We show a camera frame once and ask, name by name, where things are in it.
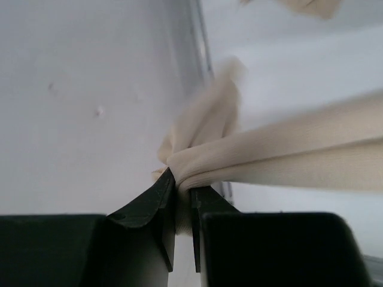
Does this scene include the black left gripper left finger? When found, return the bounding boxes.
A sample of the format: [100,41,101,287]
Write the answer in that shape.
[1,170,175,286]

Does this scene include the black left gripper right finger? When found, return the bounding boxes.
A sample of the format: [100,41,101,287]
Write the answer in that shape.
[190,187,372,286]

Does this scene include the beige trousers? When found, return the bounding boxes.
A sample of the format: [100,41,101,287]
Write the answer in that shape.
[158,1,382,234]

